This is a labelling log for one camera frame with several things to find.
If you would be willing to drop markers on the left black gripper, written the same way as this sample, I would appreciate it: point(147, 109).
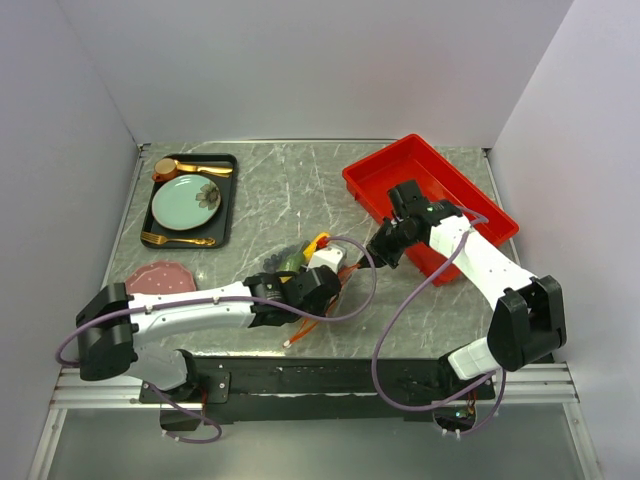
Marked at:
point(321, 310)

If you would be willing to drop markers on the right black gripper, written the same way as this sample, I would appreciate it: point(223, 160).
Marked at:
point(381, 256)

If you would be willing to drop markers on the green fake mango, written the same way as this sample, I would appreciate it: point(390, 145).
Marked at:
point(292, 263)

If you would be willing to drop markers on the yellow fake banana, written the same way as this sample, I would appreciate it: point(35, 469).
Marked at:
point(318, 243)

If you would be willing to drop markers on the clear zip top bag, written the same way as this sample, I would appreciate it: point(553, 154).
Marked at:
point(271, 285)

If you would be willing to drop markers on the dark fake grapes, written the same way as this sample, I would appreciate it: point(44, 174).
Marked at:
point(272, 263)

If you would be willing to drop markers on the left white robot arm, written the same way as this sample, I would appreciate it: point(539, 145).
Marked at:
point(121, 332)

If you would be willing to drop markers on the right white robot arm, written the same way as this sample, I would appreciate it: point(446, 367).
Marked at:
point(528, 317)

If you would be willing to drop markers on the red plastic bin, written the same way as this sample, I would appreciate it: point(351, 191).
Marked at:
point(412, 158)

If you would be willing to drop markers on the black serving tray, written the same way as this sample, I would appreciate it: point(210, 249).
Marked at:
point(219, 227)

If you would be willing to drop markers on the pink dotted plate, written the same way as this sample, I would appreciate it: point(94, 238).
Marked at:
point(161, 277)

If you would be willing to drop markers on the gold spoon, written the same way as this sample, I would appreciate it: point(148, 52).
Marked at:
point(224, 172)

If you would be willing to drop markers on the teal flower plate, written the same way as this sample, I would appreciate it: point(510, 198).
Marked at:
point(186, 202)

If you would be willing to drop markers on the gold fork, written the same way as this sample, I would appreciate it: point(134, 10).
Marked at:
point(157, 239)

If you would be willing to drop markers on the small brown cup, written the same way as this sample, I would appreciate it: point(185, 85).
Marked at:
point(165, 170)

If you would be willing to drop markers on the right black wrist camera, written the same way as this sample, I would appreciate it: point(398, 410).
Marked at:
point(407, 200)

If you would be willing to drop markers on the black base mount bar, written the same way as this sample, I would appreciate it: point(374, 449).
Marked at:
point(242, 389)

